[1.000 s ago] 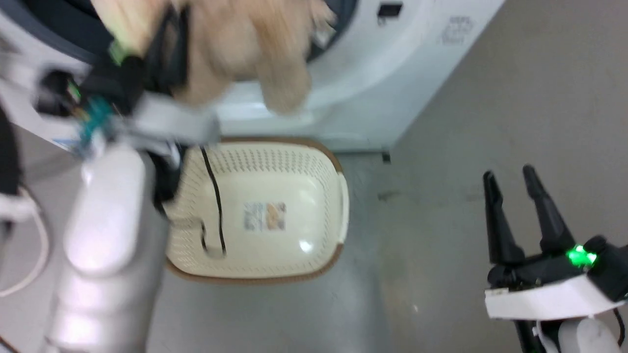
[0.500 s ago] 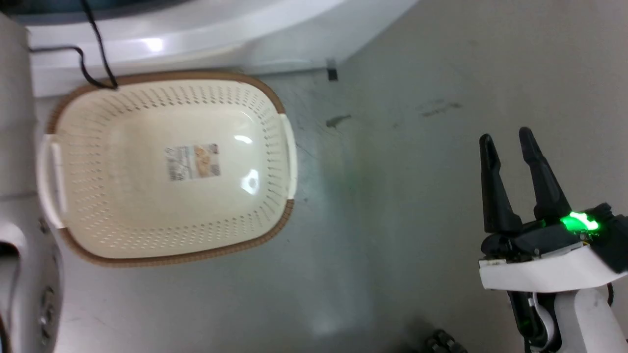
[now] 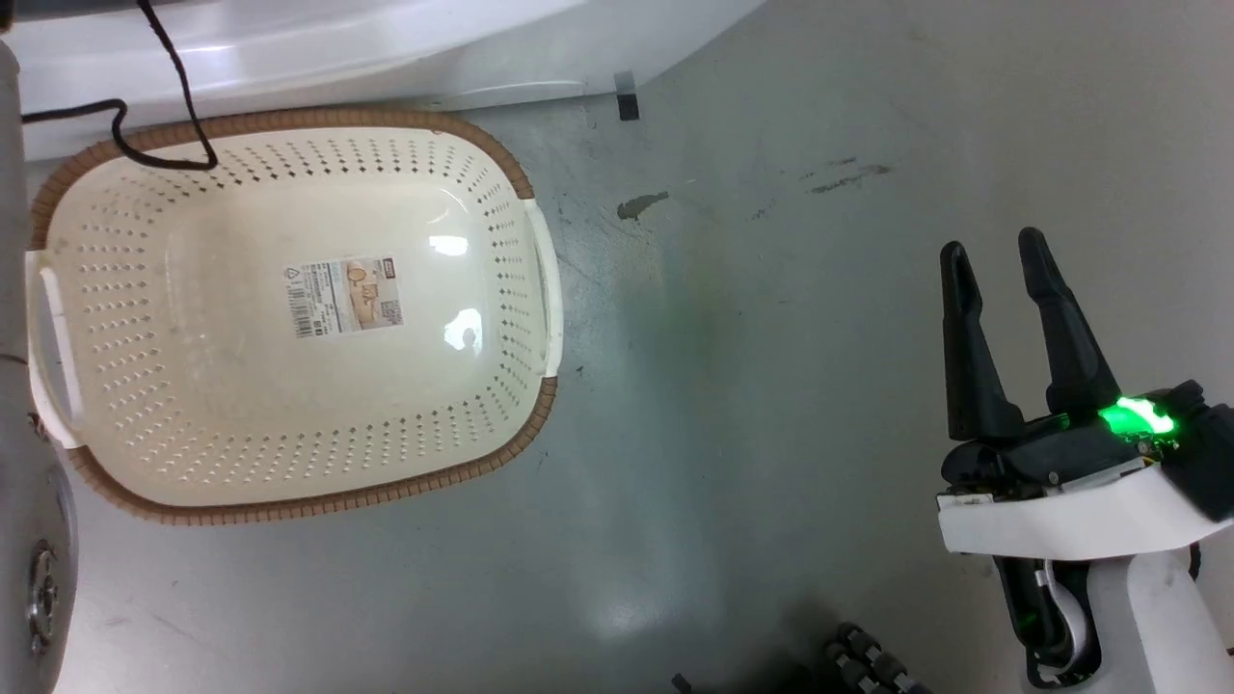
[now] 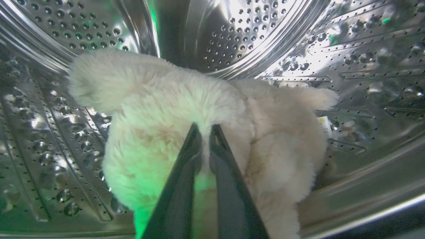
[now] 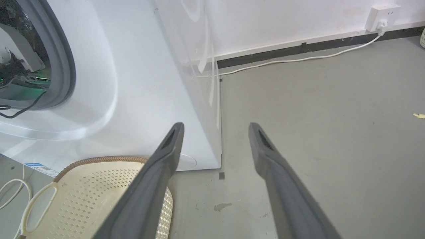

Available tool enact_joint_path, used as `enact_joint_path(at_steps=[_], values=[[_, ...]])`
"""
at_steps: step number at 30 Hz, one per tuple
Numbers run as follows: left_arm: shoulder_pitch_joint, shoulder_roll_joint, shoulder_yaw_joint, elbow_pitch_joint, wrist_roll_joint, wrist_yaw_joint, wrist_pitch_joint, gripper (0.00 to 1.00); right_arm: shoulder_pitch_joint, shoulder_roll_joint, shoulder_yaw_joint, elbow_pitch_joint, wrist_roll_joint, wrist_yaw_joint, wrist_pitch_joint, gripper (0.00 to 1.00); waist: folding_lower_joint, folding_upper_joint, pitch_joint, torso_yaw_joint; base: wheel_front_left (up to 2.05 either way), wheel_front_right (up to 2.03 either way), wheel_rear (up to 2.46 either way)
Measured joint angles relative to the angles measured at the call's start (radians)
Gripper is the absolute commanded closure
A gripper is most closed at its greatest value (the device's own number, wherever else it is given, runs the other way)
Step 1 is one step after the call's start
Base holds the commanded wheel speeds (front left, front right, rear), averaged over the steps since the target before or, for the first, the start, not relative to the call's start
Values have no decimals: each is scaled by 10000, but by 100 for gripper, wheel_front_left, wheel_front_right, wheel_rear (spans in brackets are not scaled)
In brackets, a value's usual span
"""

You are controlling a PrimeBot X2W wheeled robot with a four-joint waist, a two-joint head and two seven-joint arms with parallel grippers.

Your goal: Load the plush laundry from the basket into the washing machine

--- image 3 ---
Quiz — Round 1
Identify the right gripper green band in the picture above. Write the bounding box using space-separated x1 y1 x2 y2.
936 227 1234 560

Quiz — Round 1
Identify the white washing machine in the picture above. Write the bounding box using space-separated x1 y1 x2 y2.
0 0 765 163

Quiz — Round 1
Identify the cream perforated laundry basket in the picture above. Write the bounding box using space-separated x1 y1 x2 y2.
25 107 564 527

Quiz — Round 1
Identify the paper label sticker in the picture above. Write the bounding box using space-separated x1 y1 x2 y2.
283 255 405 340

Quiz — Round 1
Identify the thin black cable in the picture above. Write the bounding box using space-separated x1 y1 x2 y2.
19 0 219 174

